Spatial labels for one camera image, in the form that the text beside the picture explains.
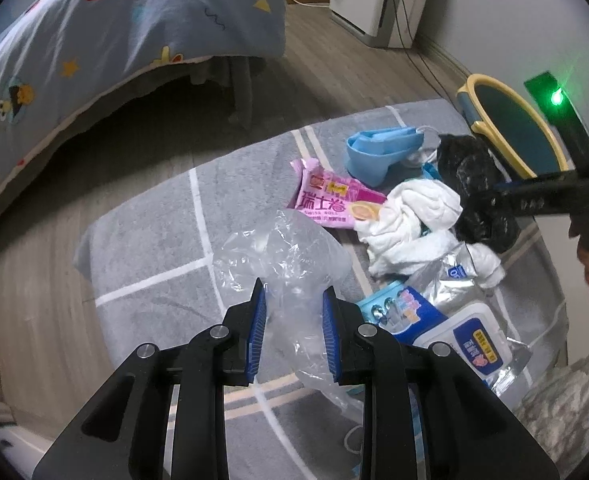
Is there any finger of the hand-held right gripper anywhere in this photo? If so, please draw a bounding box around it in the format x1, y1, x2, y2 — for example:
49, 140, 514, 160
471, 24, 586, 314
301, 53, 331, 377
467, 172, 575, 221

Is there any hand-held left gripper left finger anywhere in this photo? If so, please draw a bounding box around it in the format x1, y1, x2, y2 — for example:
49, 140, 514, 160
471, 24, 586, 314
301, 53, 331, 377
32, 277, 268, 480

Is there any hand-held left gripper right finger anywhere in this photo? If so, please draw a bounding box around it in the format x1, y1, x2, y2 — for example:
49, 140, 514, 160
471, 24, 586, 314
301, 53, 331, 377
322, 287, 560, 480

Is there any black plastic bag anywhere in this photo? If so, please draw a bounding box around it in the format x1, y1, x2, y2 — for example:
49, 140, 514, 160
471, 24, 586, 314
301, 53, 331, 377
435, 134, 523, 256

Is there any blue blister pack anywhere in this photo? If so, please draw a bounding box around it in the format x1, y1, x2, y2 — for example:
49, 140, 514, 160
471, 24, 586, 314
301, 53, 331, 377
357, 282, 448, 346

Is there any teal bin with yellow rim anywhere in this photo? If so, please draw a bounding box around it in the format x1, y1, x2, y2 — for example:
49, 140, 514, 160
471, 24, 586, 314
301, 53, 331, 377
457, 74, 570, 181

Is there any clear plastic bag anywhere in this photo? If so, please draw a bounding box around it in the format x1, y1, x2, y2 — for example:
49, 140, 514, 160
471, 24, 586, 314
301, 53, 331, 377
213, 210, 370, 411

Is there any crumpled white tissue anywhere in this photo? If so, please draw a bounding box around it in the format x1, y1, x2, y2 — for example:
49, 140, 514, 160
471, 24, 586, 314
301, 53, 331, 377
357, 180, 506, 288

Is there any silver wet wipes pack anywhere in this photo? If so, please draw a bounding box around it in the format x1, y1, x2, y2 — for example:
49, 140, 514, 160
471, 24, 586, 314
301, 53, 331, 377
405, 242, 533, 396

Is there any pink snack wrapper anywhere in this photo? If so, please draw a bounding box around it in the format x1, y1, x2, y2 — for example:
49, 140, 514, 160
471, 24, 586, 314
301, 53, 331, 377
287, 157, 390, 231

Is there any grey checked mat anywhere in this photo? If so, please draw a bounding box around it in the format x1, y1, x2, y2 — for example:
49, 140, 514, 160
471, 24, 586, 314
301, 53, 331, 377
74, 99, 570, 480

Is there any grey fluffy rug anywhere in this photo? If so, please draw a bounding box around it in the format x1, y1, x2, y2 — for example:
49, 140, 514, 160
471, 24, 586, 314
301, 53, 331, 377
512, 350, 589, 480

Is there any white air purifier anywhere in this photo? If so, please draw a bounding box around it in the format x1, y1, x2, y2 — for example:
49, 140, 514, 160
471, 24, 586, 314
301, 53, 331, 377
329, 0, 435, 50

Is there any white storage box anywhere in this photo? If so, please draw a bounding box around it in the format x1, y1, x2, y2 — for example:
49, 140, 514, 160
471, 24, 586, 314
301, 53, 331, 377
0, 422, 50, 463

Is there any bed with cartoon blue duvet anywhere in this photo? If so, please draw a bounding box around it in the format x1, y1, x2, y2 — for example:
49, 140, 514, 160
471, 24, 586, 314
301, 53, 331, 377
0, 0, 288, 221

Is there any black cable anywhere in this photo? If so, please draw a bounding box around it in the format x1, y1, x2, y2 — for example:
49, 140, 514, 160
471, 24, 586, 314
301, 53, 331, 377
381, 0, 458, 108

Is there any grey bed frame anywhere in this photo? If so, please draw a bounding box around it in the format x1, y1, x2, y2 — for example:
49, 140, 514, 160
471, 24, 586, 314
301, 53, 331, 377
189, 55, 255, 128

